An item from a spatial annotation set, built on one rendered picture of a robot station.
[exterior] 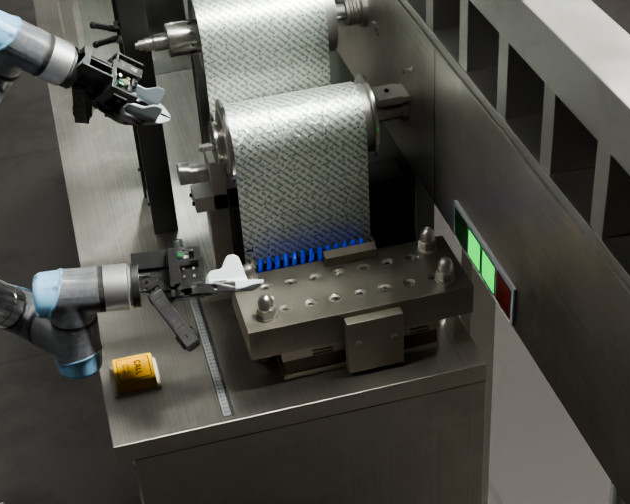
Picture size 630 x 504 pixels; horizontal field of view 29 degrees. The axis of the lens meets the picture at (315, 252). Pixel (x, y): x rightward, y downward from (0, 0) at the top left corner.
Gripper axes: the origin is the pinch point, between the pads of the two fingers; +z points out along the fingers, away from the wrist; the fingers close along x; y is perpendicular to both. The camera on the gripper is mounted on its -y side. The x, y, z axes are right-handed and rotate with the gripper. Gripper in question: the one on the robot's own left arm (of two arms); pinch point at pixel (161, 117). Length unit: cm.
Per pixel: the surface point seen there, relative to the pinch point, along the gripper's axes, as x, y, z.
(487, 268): -33, 46, 35
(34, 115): 142, -231, 69
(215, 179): -9.2, 2.6, 11.1
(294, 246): -17.3, 5.1, 27.9
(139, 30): 18.7, -3.8, -5.0
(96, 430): -14, -127, 63
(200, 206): -12.5, -2.4, 11.7
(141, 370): -41.4, -13.7, 10.6
